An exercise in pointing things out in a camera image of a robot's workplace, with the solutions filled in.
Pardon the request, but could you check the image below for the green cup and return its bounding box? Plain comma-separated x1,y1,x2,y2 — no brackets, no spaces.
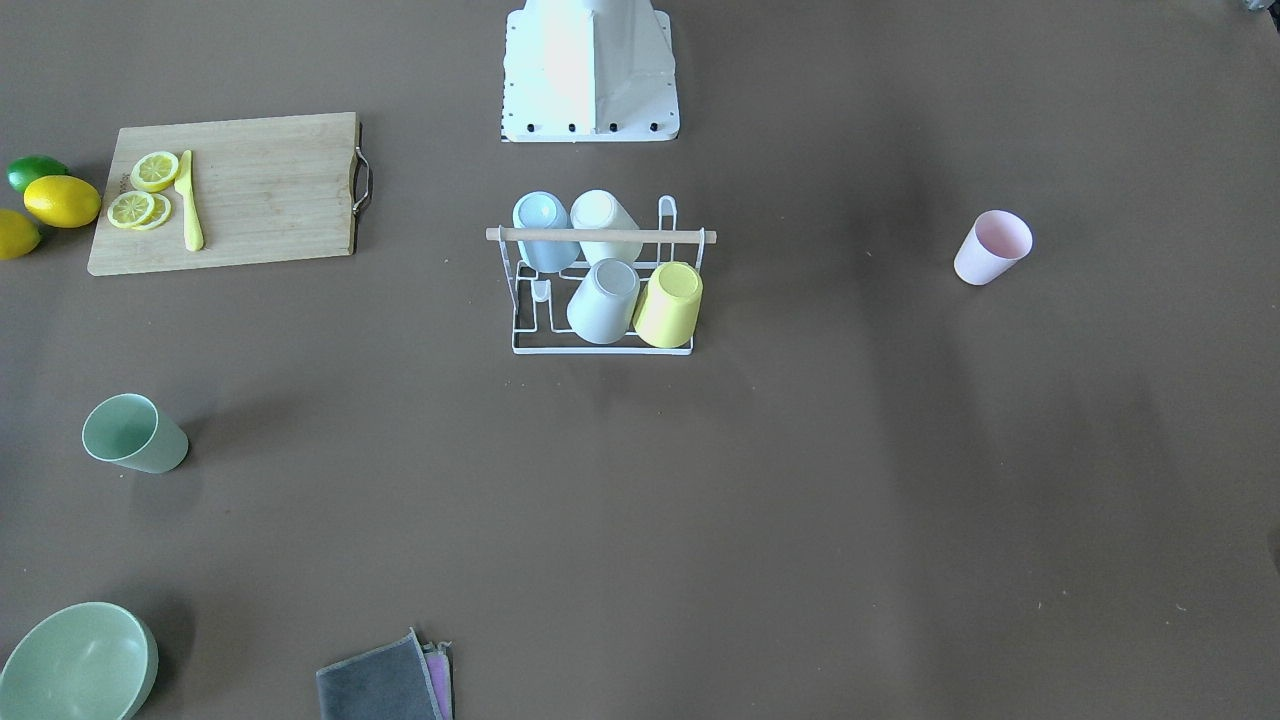
81,393,189,474

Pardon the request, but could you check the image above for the light blue cup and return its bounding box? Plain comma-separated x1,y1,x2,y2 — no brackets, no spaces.
512,191,581,274

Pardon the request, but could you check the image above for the yellow lemon upper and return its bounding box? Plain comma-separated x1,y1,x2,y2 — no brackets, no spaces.
23,176,102,228

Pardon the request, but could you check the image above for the pink cup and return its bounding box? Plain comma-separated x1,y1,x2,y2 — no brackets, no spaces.
954,209,1034,286

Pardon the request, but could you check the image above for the yellow cup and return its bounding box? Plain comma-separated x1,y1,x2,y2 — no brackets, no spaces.
634,261,703,348

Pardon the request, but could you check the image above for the green lime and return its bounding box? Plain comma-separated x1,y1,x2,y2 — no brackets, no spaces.
6,154,70,193

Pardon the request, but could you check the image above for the yellow lemon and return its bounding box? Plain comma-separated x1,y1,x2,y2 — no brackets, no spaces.
0,208,42,260
23,176,102,228

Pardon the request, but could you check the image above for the yellow plastic knife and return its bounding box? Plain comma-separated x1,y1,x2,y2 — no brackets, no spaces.
174,149,205,252

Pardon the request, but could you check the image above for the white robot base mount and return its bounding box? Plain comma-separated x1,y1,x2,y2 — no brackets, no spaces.
500,1,681,143

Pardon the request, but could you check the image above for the wooden cutting board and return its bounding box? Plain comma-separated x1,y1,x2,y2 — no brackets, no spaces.
88,111,371,275

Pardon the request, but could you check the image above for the grey cup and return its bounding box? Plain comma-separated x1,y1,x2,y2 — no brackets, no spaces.
567,258,640,345

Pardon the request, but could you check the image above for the grey cloth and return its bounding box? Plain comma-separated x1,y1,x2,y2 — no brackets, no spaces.
316,630,439,719

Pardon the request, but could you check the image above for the lemon slice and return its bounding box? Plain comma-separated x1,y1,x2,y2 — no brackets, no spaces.
105,190,157,229
129,151,180,193
131,193,173,231

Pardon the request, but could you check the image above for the lemon slice top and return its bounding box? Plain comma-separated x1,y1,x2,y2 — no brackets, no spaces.
129,151,180,193

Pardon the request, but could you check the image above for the purple cloth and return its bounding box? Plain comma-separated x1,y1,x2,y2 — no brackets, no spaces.
421,641,454,720

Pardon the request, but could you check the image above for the white wire cup rack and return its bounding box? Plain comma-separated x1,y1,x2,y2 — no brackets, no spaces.
485,195,718,356

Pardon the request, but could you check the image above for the green bowl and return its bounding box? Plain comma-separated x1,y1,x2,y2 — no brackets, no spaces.
1,602,159,719

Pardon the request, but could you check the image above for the cream white cup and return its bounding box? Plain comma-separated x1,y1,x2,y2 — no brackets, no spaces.
570,190,643,265

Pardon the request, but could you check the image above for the yellow lemon lower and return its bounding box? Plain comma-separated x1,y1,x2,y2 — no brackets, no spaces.
0,208,42,260

